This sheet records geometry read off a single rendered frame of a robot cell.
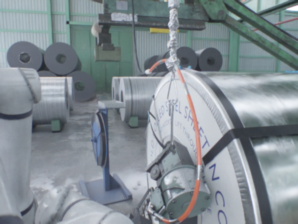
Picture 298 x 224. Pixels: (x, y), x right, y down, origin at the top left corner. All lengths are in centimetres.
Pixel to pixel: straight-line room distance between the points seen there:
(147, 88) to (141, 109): 58
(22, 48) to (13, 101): 1161
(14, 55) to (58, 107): 702
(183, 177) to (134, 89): 519
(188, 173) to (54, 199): 44
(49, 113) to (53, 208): 544
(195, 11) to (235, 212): 139
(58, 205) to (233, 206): 49
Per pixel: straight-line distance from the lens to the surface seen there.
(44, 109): 584
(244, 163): 67
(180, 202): 75
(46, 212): 48
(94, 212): 40
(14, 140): 87
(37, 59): 1222
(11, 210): 41
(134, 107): 585
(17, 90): 79
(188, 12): 176
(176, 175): 76
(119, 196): 274
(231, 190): 73
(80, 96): 1201
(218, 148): 75
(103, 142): 236
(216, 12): 181
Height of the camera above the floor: 133
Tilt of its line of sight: 9 degrees down
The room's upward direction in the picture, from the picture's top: straight up
